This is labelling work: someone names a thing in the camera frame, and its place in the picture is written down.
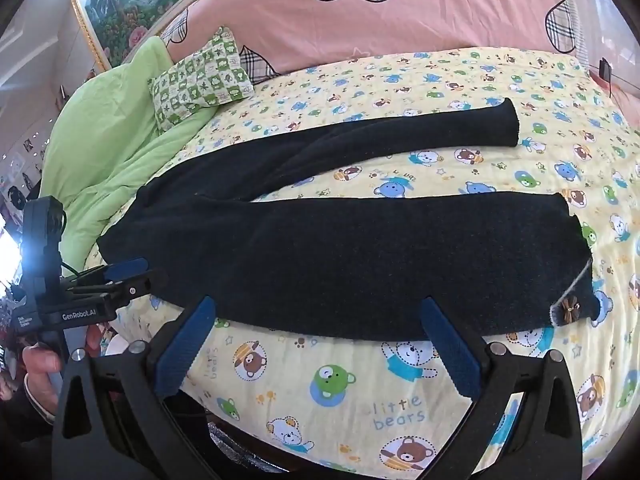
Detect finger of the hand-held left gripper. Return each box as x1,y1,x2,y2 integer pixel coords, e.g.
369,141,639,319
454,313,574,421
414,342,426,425
62,257,151,287
66,269,169,307

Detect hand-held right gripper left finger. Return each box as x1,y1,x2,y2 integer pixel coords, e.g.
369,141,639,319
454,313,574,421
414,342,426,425
54,296,217,480

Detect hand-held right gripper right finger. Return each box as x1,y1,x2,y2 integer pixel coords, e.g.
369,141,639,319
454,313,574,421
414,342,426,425
420,297,584,480

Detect black pants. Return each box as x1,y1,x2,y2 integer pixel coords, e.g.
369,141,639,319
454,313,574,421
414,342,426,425
96,97,601,341

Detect person's left forearm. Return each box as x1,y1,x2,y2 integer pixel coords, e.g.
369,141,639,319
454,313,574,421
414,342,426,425
0,380,57,428

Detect person's left hand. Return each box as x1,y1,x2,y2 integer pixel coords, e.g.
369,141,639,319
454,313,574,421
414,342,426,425
22,324,107,411

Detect yellow bear print blanket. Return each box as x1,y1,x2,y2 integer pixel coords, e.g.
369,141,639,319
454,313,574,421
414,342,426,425
82,46,640,480

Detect light green quilt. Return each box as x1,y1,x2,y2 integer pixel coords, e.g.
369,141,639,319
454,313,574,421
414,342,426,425
42,37,216,273

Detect green checkered pillow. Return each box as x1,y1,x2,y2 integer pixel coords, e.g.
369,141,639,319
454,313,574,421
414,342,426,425
147,26,255,133

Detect gold framed landscape painting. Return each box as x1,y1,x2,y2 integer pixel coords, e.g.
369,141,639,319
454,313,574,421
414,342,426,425
71,0,263,73

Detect pink heart print duvet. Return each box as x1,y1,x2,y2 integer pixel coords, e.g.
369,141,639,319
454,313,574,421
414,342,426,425
159,0,586,83

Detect group of wall pictures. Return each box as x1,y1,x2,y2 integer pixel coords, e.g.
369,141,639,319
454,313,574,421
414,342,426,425
0,130,51,213

